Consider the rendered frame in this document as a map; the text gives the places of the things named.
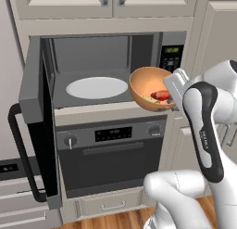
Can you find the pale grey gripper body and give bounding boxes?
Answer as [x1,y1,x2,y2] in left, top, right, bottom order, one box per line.
[163,71,190,112]

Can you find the yellow lemon wedge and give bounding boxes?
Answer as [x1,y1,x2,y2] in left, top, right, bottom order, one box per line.
[142,95,160,104]

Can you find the tan wooden bowl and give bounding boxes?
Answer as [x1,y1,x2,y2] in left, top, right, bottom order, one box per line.
[129,66,179,113]

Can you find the white microwave turntable plate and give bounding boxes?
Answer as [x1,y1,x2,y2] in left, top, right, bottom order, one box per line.
[65,76,130,100]

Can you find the grey built-in microwave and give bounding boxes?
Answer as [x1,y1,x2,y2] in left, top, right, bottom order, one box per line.
[39,31,188,110]

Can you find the grey microwave door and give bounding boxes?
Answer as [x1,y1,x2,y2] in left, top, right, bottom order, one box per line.
[18,35,64,210]

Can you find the grey oven knob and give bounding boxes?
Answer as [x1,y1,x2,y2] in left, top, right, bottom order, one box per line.
[147,124,162,137]
[63,134,79,150]

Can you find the tall beige cabinet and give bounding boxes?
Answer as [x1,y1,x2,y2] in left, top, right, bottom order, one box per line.
[192,0,237,77]

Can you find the grey built-in oven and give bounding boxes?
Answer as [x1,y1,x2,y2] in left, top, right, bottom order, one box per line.
[55,114,168,199]

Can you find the beige cupboard door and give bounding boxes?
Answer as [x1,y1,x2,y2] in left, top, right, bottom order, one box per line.
[112,0,199,19]
[6,0,114,19]

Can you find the dark oven door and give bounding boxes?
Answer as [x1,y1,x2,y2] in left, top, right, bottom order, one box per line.
[57,139,165,199]

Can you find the beige drawer front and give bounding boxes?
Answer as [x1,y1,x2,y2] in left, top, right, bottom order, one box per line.
[74,188,146,220]

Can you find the grey dishwasher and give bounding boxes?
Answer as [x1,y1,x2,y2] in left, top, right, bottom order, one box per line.
[0,158,63,229]

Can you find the silver cabinet handle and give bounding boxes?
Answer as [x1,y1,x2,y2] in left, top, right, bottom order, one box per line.
[217,122,229,145]
[226,123,237,147]

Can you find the grey oven door handle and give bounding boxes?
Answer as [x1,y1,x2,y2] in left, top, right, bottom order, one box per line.
[81,141,145,157]

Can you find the silver drawer handle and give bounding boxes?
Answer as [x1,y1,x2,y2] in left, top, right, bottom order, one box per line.
[100,200,127,211]

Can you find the black microwave door handle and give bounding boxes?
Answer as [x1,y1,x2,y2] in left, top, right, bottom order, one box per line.
[7,103,48,204]

